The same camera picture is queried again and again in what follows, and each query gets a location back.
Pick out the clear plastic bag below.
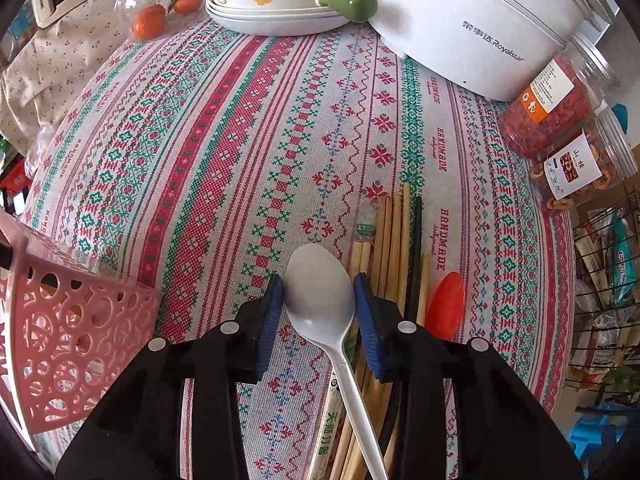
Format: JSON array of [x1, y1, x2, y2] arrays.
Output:
[[24, 122, 59, 179]]

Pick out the blue plastic stool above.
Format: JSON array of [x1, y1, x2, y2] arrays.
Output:
[[565, 409, 637, 462]]

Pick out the white electric cooking pot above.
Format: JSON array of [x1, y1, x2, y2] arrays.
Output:
[[367, 0, 624, 104]]

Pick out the glass jar with bamboo lid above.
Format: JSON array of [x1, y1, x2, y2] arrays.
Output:
[[114, 0, 172, 44]]

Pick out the white plate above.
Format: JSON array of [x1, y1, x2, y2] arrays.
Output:
[[206, 2, 369, 37], [205, 0, 361, 25]]

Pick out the teal snack packet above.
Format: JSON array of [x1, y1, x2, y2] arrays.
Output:
[[607, 219, 640, 307]]

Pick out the red green patterned tablecloth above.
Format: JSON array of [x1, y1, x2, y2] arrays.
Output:
[[20, 10, 581, 480]]

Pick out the clear jar of goji berries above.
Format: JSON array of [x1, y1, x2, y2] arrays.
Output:
[[497, 32, 622, 159]]

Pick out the clear jar of dried slices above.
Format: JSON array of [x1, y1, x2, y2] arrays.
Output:
[[530, 105, 640, 217]]

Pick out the green pear-shaped ceramic piece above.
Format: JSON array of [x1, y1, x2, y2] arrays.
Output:
[[316, 0, 379, 25]]

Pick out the pink perforated plastic basket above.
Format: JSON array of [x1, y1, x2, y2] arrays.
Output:
[[0, 209, 164, 437]]

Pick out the black chopstick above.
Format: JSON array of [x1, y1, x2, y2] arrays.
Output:
[[377, 196, 425, 466]]

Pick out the white plastic spoon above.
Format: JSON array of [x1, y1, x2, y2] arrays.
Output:
[[284, 242, 390, 480]]

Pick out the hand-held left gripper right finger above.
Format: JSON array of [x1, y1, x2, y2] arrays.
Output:
[[352, 272, 583, 480]]

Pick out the small-flower print table cover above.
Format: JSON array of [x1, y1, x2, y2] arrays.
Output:
[[0, 0, 212, 148]]

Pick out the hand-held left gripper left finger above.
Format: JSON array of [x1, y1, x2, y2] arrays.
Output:
[[55, 274, 286, 480]]

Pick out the leafy green vegetables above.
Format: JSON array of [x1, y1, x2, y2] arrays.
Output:
[[597, 364, 639, 401]]

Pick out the bunch of wooden chopsticks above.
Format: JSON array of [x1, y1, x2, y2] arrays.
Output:
[[327, 182, 431, 480]]

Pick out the red cardboard box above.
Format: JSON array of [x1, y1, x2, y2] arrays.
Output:
[[0, 160, 32, 197]]

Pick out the black wire rack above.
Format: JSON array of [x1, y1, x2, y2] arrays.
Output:
[[565, 194, 640, 403]]

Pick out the red plastic spoon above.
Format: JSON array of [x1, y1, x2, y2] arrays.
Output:
[[426, 271, 467, 344]]

